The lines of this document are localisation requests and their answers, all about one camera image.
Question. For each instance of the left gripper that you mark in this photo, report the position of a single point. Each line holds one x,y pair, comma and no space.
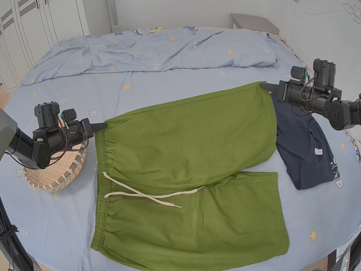
77,131

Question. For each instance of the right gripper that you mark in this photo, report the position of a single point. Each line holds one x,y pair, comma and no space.
296,94

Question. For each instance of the green shorts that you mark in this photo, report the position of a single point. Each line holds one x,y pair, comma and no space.
183,140

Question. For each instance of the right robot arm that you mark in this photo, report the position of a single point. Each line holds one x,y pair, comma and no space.
338,111

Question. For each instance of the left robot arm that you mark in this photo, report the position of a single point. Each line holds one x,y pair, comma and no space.
42,140

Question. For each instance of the round woven basket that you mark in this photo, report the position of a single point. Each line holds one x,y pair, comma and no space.
56,178

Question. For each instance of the dark blue T-shirt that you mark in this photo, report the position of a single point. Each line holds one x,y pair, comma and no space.
304,157

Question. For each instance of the grey bedside table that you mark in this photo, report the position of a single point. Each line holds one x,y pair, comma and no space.
253,23

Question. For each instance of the pale blue quilt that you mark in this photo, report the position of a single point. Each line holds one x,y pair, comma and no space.
141,52

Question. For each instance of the white wardrobe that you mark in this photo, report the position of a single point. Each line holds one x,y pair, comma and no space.
33,24

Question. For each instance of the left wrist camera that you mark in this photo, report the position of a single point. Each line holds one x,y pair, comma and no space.
69,116

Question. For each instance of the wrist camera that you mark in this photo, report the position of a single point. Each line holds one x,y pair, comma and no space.
69,116
297,72

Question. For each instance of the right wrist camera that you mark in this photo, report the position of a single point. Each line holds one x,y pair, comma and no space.
297,72

